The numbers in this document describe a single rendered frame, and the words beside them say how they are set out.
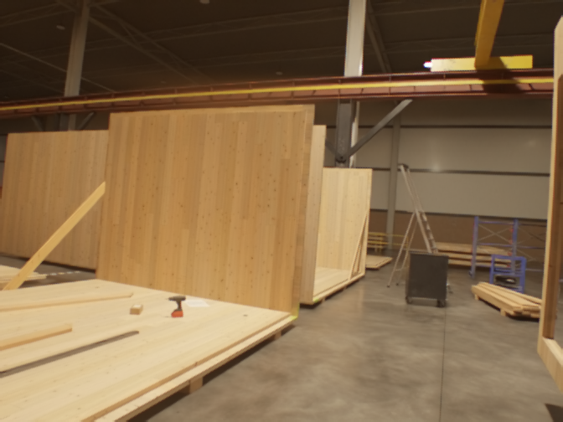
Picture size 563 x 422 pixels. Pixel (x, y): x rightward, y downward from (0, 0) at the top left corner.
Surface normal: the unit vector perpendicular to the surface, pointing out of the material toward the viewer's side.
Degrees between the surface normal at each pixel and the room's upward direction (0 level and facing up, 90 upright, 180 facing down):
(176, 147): 90
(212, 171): 90
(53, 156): 90
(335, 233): 90
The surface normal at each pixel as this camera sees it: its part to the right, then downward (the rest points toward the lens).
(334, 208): -0.35, -0.06
